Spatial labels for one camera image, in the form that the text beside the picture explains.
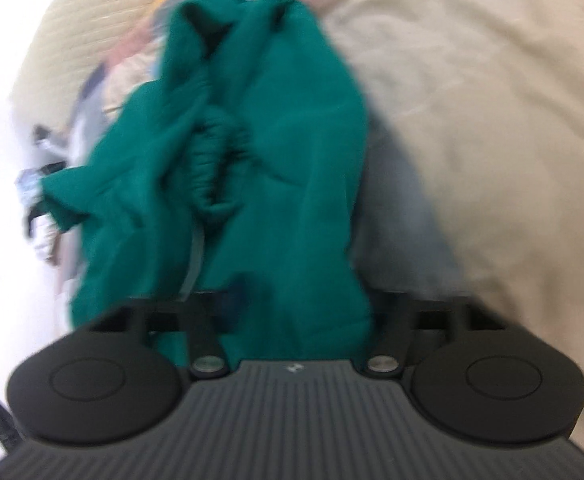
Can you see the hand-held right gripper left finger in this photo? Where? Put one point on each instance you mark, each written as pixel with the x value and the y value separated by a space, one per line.
pixel 204 332

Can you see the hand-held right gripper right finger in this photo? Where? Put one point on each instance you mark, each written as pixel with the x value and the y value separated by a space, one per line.
pixel 392 330

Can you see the green printed hoodie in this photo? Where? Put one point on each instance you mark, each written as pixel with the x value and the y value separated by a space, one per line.
pixel 272 160

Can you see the white crumpled clothes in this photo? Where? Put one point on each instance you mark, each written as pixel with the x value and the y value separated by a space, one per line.
pixel 42 237

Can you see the black crumpled cloth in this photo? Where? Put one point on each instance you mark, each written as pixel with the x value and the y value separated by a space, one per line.
pixel 34 212

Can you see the patchwork quilt bed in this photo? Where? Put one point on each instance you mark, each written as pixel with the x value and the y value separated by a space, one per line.
pixel 472 135

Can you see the pale blue plastic bag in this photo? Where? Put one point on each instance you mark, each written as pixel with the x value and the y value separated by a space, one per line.
pixel 28 185

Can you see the cream quilted headboard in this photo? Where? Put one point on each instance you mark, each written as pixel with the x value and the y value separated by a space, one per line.
pixel 72 50

